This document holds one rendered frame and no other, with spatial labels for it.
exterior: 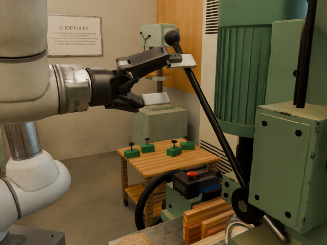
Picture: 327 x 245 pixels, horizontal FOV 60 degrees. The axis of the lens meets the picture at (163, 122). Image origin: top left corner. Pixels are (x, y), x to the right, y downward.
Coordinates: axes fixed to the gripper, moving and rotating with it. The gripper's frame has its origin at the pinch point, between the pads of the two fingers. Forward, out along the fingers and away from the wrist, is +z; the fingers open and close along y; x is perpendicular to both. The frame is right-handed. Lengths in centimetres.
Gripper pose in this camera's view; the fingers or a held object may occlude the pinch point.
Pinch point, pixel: (175, 80)
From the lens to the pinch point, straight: 64.4
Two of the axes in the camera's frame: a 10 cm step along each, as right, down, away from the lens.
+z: 8.6, -1.3, 4.9
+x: -3.5, -8.6, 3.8
